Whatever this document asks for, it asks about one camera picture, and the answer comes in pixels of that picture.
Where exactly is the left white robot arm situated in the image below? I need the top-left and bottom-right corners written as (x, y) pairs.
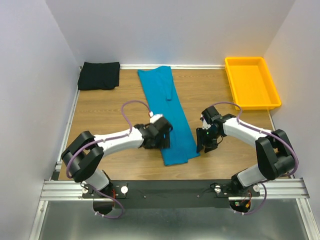
top-left (61, 114), bottom-right (173, 198)

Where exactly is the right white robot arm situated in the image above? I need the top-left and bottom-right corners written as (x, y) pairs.
top-left (196, 106), bottom-right (298, 196)

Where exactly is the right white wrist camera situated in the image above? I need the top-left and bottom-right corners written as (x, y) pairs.
top-left (200, 115), bottom-right (211, 130)

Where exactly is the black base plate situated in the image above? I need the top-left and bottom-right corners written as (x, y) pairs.
top-left (82, 179), bottom-right (261, 210)

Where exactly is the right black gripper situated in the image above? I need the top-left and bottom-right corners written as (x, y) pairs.
top-left (195, 126), bottom-right (221, 153)

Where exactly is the aluminium frame rail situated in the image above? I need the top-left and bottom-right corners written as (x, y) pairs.
top-left (40, 178), bottom-right (310, 201)

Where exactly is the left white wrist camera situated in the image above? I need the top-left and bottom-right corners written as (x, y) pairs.
top-left (148, 111), bottom-right (163, 124)

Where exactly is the yellow plastic bin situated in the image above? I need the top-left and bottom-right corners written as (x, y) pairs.
top-left (224, 56), bottom-right (282, 110)

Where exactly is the blue t shirt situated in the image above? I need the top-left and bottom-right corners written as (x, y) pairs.
top-left (137, 66), bottom-right (200, 166)

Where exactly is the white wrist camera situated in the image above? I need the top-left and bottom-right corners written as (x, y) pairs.
top-left (148, 111), bottom-right (163, 124)
top-left (200, 115), bottom-right (211, 130)

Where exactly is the folded black t shirt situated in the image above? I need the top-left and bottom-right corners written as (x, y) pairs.
top-left (77, 62), bottom-right (121, 91)

